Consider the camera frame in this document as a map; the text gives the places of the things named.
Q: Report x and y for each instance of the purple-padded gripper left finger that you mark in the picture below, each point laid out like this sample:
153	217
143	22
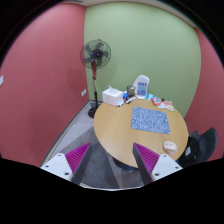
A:
70	166

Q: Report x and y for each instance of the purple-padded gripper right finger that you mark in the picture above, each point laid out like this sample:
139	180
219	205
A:
153	166

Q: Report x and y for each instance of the blue patterned mouse pad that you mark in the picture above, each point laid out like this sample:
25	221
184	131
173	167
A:
150	120

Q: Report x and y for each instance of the black office chair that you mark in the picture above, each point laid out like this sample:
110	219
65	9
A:
199	148

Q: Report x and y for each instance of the orange white packet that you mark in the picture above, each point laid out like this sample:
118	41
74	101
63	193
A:
162	104

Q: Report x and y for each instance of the white marker pen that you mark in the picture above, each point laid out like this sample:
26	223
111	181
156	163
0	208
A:
130	100

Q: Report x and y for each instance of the dark glass cup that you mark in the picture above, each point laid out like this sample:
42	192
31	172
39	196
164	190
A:
131	90

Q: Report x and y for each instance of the white tissue box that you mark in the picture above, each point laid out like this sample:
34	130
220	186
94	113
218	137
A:
112	96

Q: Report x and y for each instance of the white plastic jug blue label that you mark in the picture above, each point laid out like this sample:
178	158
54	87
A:
141	86

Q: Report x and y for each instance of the white wall outlet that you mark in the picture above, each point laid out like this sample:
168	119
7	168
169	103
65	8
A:
83	92

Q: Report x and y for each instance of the standing pedestal fan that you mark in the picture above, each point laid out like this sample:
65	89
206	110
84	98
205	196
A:
95	54

